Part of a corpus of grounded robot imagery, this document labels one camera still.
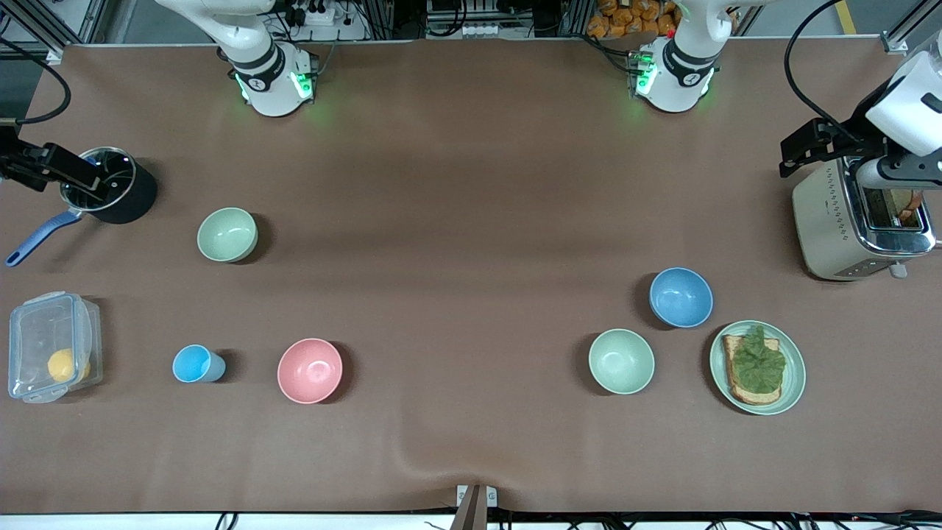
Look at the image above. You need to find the green lettuce leaf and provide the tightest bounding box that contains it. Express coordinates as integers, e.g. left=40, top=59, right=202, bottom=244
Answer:
left=731, top=325, right=787, bottom=395

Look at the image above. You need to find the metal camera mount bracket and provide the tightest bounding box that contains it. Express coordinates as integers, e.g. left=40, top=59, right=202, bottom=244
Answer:
left=456, top=484, right=497, bottom=530

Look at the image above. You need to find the beige metal toaster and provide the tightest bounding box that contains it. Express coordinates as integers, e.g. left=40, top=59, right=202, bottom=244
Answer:
left=792, top=157, right=937, bottom=281

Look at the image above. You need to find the clear plastic lidded container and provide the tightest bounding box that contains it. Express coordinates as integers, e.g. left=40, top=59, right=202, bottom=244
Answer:
left=7, top=291, right=103, bottom=404

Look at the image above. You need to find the blue bowl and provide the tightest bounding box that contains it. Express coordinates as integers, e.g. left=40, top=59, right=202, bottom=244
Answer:
left=649, top=266, right=714, bottom=328

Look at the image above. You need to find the bag of orange snacks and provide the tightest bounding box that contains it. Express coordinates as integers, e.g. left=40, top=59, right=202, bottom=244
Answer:
left=587, top=0, right=681, bottom=39

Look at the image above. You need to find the dark toast slice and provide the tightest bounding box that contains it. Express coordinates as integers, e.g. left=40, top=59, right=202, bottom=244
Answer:
left=894, top=189, right=927, bottom=225

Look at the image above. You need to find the black pot with blue handle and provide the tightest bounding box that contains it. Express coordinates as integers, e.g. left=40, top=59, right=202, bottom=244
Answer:
left=6, top=146, right=157, bottom=267

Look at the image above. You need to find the light green bowl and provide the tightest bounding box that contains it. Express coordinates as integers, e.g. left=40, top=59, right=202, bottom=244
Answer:
left=588, top=328, right=656, bottom=395
left=197, top=207, right=259, bottom=264

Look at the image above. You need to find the light green plate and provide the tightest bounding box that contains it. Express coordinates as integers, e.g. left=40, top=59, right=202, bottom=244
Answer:
left=709, top=320, right=807, bottom=416

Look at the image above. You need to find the blue cup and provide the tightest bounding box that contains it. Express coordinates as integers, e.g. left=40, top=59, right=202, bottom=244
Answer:
left=172, top=344, right=227, bottom=384

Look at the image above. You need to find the brown table cloth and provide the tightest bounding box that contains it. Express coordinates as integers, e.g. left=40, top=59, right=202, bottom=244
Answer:
left=0, top=37, right=942, bottom=515

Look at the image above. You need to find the yellow lemon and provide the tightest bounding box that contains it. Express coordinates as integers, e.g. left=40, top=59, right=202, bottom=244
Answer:
left=47, top=348, right=91, bottom=384

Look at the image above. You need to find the brown bread slice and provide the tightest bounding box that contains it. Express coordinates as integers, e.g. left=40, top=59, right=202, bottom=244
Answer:
left=722, top=335, right=783, bottom=406

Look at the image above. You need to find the pink bowl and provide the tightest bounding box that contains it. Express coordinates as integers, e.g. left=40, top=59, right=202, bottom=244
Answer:
left=277, top=338, right=344, bottom=405

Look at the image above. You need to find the glass pot lid blue knob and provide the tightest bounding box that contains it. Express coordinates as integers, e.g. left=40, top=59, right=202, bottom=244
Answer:
left=61, top=147, right=137, bottom=212

